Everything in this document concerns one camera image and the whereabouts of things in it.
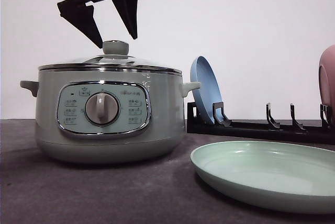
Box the glass pot lid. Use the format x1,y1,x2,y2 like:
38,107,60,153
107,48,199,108
38,40,182,74

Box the green plate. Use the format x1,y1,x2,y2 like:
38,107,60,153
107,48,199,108
190,141,335,214

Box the black dish rack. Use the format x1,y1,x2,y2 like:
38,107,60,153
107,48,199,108
187,102,335,145

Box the green electric steamer pot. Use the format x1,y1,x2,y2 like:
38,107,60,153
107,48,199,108
20,40,200,164

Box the blue plate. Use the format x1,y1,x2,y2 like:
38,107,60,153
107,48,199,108
190,56,223,124

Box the pink plate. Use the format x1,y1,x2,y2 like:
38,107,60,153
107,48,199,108
318,44,335,126

